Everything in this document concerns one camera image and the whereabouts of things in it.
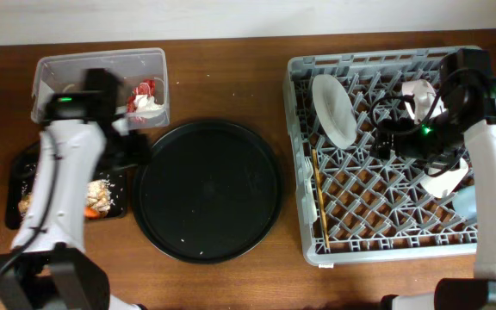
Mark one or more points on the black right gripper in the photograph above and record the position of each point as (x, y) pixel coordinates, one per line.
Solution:
(404, 146)

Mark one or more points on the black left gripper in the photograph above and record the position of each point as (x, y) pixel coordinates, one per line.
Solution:
(126, 160)

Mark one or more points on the pink bowl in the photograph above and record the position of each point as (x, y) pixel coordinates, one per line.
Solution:
(415, 89)

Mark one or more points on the cream paper cup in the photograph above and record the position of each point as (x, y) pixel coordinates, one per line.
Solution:
(443, 185)

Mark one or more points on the red and white wrapper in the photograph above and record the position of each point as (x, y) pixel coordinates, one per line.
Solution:
(144, 104)

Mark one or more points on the orange carrot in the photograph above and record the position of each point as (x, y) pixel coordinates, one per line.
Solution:
(91, 213)

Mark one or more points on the light blue plastic cup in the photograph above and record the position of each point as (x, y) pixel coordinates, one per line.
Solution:
(464, 202)

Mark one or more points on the grey plate with food scraps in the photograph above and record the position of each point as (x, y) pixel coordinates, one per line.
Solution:
(334, 110)

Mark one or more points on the wooden chopstick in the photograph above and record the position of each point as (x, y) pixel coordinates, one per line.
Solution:
(320, 199)

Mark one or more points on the white plastic fork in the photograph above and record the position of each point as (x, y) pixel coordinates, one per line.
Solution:
(311, 207)

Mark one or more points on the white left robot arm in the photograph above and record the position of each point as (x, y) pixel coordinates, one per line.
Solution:
(46, 267)

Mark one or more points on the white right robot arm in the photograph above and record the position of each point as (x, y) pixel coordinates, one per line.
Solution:
(468, 92)

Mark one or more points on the grey dishwasher rack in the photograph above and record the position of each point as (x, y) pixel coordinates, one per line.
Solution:
(376, 211)

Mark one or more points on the rice and shell scraps pile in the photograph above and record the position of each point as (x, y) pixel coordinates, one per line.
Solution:
(99, 197)

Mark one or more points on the clear plastic bin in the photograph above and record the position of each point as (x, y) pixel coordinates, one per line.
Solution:
(65, 74)

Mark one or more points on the round black tray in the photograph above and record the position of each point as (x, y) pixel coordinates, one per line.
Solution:
(211, 192)

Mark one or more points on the black rectangular tray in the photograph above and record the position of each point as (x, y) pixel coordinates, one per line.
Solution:
(21, 180)

